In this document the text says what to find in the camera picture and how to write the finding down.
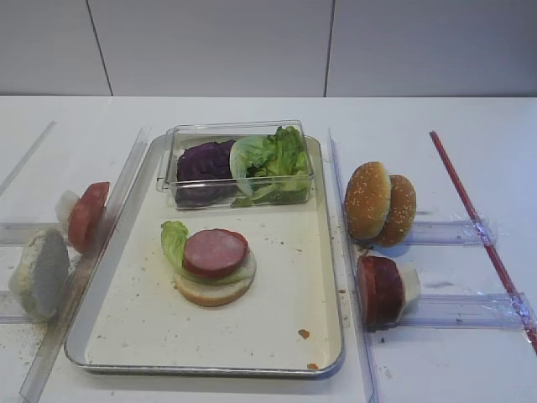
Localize clear plastic container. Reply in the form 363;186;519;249
157;120;315;210

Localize green lettuce leaves in container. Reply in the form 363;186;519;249
229;126;311;207

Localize pink meat slice on bun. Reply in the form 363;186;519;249
183;228;248;280

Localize green lettuce leaf on bun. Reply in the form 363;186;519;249
161;221;240;284

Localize dark red meat slices right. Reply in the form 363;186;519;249
357;255;404;327

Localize red meat slice left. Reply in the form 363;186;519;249
68;181;110;254

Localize purple cabbage leaves in container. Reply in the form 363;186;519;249
175;140;236;207

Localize front sesame bun top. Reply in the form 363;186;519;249
344;161;391;240

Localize sesame bun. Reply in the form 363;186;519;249
344;161;391;240
374;175;416;247

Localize bottom bun on tray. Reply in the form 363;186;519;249
174;251;257;307

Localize rear sesame bun top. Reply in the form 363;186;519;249
374;175;416;247

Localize white block right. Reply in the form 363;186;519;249
398;263;421;320

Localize white block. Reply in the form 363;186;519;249
398;263;421;320
55;190;80;233

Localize upper right clear divider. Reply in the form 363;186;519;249
403;218;498;246

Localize clear divider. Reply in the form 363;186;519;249
399;293;536;330
403;218;498;246

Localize metal baking tray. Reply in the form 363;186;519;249
64;137;344;378

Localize white block left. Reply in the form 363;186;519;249
55;190;80;233

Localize pale bun bottom left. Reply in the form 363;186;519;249
8;228;70;321

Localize lower right clear divider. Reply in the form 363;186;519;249
399;293;536;330

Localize red straw stick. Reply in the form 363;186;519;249
430;130;536;351

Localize right clear acrylic rail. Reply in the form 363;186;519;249
326;128;378;402

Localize clear acrylic rail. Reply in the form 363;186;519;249
19;128;148;402
326;128;378;402

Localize far left clear rail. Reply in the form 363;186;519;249
0;121;57;196

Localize left clear acrylic rail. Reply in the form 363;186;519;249
19;128;148;402

